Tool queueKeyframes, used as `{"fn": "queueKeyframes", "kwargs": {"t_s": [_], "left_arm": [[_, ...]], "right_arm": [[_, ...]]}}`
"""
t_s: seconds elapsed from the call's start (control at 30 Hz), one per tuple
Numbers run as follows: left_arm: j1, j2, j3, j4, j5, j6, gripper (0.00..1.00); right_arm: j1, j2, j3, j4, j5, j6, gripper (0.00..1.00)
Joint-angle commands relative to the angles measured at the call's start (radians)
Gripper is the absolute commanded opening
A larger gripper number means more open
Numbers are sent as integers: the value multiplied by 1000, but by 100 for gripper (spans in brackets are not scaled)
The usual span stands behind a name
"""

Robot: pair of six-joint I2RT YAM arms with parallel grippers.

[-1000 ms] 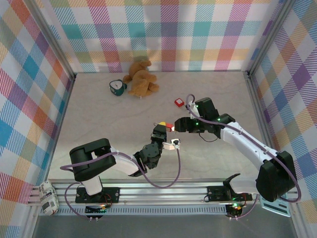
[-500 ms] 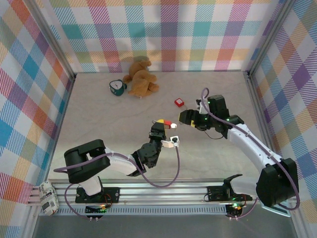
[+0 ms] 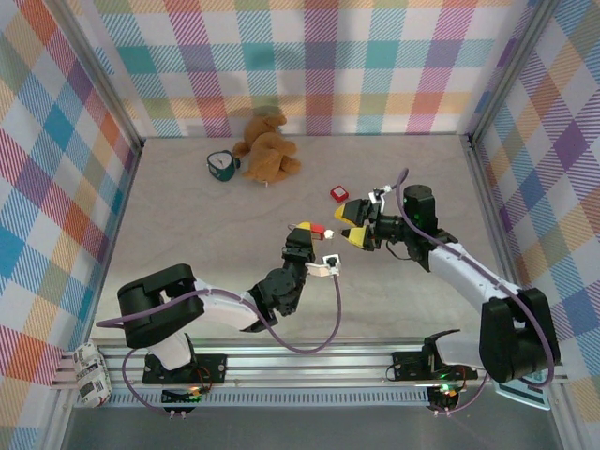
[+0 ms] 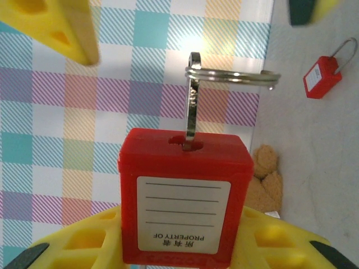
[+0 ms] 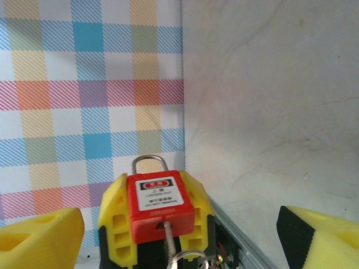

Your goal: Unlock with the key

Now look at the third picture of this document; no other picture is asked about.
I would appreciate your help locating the red safety padlock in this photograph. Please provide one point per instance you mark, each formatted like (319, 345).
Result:
(318, 232)

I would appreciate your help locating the small red cube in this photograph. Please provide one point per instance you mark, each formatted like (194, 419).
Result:
(340, 193)

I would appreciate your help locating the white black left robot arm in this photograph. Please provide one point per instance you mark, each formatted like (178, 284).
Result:
(220, 311)

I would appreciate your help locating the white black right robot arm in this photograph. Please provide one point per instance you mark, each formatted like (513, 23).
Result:
(469, 276)

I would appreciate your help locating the brown teddy bear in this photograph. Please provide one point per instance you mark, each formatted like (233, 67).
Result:
(267, 154)

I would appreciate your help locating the teal alarm clock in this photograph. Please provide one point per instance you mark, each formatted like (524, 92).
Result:
(221, 165)

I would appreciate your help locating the white labelled package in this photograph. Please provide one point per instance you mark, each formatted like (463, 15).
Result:
(91, 375)

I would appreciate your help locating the blue white card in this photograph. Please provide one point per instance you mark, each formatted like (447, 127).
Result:
(520, 396)

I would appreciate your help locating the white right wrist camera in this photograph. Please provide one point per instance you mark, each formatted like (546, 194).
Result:
(375, 194)

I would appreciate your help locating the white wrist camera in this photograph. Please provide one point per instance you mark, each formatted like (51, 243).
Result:
(323, 269)
(375, 194)

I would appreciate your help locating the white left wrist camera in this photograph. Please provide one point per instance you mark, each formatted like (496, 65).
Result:
(323, 269)

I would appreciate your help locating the aluminium arm base rail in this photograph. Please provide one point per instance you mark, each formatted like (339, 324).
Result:
(304, 363)

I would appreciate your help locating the aluminium frame rail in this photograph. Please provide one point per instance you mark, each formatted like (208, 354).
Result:
(500, 234)
(115, 244)

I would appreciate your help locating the aluminium frame post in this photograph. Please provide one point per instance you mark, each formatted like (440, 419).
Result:
(509, 70)
(103, 70)

